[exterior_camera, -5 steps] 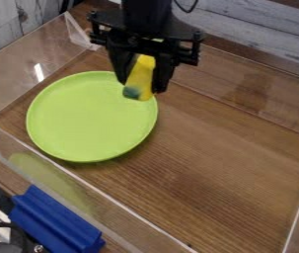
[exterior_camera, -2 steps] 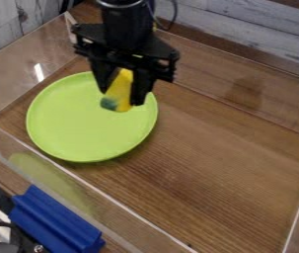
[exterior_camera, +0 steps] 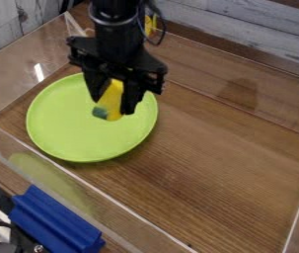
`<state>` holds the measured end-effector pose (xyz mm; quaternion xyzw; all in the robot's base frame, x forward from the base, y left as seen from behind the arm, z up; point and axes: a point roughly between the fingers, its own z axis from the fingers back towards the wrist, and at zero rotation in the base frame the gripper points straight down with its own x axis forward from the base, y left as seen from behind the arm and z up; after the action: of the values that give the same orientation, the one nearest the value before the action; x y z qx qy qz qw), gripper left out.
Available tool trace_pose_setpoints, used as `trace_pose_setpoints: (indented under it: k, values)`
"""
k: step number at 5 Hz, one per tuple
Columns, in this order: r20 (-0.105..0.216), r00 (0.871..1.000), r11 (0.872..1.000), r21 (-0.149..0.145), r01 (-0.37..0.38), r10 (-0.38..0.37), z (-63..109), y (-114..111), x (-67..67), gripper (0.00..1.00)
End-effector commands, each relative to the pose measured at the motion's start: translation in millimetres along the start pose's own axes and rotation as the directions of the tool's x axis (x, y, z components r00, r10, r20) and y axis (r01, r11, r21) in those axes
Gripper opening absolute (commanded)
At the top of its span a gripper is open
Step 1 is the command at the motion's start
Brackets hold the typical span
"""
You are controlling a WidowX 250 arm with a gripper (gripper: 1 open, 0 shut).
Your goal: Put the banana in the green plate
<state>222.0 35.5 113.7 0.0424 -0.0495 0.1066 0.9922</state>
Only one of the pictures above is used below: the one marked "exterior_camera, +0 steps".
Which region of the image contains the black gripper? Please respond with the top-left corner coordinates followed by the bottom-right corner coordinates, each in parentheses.
top-left (65, 24), bottom-right (167, 115)

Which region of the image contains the yellow toy banana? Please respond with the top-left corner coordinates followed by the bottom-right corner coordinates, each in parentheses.
top-left (92, 79), bottom-right (124, 121)

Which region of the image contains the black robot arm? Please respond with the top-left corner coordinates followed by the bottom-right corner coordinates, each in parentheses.
top-left (65, 0), bottom-right (167, 115)

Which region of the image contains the green plate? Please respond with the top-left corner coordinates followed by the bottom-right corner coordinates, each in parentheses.
top-left (25, 73), bottom-right (158, 163)

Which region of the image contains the yellow labelled tin can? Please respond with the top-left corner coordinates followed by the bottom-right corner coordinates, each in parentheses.
top-left (146, 14), bottom-right (156, 37)

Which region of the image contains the blue plastic block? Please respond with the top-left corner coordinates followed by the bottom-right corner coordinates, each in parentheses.
top-left (9, 185), bottom-right (105, 253)

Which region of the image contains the clear acrylic corner bracket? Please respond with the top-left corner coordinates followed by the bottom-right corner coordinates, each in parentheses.
top-left (63, 12), bottom-right (95, 38)

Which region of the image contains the clear acrylic front wall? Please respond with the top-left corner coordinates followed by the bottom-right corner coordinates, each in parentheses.
top-left (0, 128), bottom-right (196, 253)

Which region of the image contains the black cable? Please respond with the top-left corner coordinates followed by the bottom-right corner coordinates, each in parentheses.
top-left (0, 220), bottom-right (25, 253)

